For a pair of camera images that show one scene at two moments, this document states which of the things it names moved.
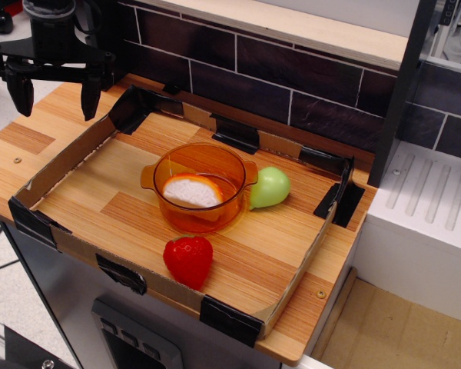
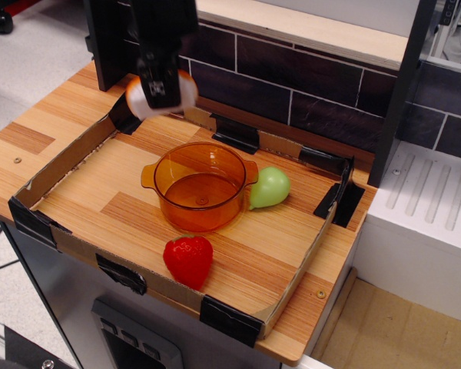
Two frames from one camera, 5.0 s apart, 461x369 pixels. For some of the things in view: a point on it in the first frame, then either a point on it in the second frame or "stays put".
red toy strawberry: [189, 258] stays put
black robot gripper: [54, 52] → [160, 27]
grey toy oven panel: [125, 343] stays put
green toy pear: [271, 188] stays put
